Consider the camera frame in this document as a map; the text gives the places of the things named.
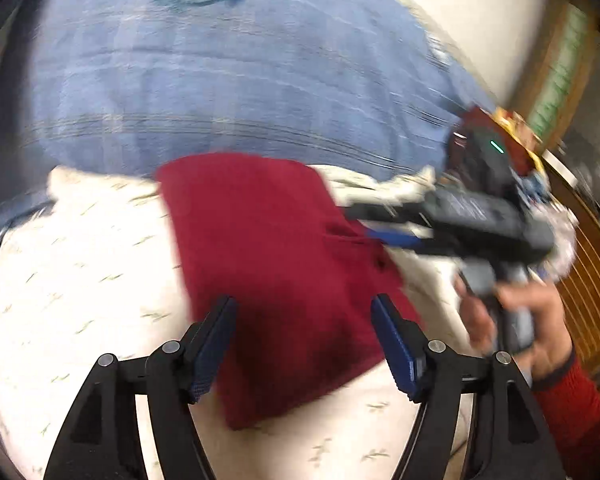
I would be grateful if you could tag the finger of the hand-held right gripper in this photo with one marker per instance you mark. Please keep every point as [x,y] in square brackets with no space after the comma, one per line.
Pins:
[390,210]
[397,239]

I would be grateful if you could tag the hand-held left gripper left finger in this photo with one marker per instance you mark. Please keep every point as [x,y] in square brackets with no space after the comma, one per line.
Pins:
[211,355]

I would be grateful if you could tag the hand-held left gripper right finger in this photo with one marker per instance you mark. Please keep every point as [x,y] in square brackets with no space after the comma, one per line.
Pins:
[393,350]

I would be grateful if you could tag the dark red fleece garment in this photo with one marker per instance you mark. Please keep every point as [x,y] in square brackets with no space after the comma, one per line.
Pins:
[280,280]

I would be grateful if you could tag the person's right forearm red sleeve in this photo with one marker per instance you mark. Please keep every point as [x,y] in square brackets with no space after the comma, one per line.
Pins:
[580,425]

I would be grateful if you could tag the person's right hand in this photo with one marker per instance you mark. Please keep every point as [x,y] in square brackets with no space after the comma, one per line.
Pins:
[545,330]

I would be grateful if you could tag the wooden slatted furniture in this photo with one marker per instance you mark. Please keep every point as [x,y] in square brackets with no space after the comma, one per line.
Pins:
[592,280]

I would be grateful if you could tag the cream floral bed sheet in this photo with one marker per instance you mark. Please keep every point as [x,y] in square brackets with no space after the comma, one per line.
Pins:
[80,285]

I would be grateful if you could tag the blue plaid quilt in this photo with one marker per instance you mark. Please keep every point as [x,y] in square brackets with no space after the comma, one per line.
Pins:
[205,70]

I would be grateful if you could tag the green framed wall poster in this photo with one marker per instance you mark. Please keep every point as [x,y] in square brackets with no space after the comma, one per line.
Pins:
[562,70]

